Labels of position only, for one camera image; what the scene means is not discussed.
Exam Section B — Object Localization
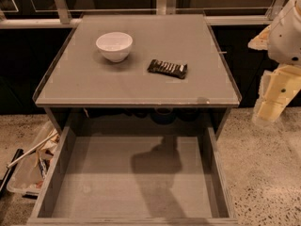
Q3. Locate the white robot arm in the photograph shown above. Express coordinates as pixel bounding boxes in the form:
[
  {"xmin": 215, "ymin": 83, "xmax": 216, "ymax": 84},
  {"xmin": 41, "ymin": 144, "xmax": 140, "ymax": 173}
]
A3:
[{"xmin": 247, "ymin": 0, "xmax": 301, "ymax": 126}]

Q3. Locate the white stick in bin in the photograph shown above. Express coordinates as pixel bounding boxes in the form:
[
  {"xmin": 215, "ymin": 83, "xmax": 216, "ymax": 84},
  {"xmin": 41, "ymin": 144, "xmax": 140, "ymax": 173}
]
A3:
[{"xmin": 7, "ymin": 132, "xmax": 58, "ymax": 169}]

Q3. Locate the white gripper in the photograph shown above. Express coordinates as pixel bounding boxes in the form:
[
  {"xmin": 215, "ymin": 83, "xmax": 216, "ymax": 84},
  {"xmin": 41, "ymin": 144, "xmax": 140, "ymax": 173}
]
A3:
[{"xmin": 247, "ymin": 15, "xmax": 301, "ymax": 125}]

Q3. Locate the white ceramic bowl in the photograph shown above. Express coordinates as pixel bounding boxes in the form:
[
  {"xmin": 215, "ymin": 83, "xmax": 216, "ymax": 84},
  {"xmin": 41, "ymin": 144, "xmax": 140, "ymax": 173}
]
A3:
[{"xmin": 96, "ymin": 32, "xmax": 134, "ymax": 62}]

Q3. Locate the metal railing frame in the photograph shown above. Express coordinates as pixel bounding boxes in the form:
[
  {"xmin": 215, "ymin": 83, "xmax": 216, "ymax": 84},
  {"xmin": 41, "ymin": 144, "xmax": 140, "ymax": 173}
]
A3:
[{"xmin": 0, "ymin": 0, "xmax": 289, "ymax": 29}]

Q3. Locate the black rxbar chocolate wrapper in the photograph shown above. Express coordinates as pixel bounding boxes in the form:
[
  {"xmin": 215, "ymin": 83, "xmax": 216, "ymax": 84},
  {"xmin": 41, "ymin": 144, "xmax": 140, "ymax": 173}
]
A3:
[{"xmin": 147, "ymin": 59, "xmax": 188, "ymax": 79}]

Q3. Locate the clear plastic bin with clutter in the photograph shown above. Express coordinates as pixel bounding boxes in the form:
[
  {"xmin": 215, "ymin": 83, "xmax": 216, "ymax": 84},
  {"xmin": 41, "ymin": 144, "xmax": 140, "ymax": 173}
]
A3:
[{"xmin": 7, "ymin": 121, "xmax": 59, "ymax": 196}]

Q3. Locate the black flat object on floor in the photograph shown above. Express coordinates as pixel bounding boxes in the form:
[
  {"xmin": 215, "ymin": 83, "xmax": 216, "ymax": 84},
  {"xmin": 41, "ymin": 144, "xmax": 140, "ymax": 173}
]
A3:
[{"xmin": 0, "ymin": 149, "xmax": 24, "ymax": 199}]

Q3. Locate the grey cabinet with glass top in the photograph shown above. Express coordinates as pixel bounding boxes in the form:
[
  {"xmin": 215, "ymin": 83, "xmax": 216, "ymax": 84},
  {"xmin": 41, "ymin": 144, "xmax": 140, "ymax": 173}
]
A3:
[{"xmin": 34, "ymin": 14, "xmax": 241, "ymax": 129}]

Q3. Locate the open grey top drawer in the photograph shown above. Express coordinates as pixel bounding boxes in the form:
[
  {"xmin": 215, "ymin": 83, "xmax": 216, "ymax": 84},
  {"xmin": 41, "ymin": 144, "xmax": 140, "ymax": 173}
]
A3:
[{"xmin": 28, "ymin": 125, "xmax": 238, "ymax": 226}]

